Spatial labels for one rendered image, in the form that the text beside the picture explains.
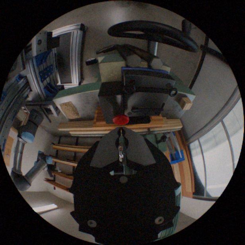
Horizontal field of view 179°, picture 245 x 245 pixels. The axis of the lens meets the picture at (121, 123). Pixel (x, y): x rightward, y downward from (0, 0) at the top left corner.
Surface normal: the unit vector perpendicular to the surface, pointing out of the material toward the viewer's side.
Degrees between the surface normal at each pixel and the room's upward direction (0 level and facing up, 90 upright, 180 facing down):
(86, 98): 0
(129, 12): 0
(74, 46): 0
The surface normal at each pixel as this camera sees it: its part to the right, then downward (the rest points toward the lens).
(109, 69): 0.04, 0.84
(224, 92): -1.00, 0.05
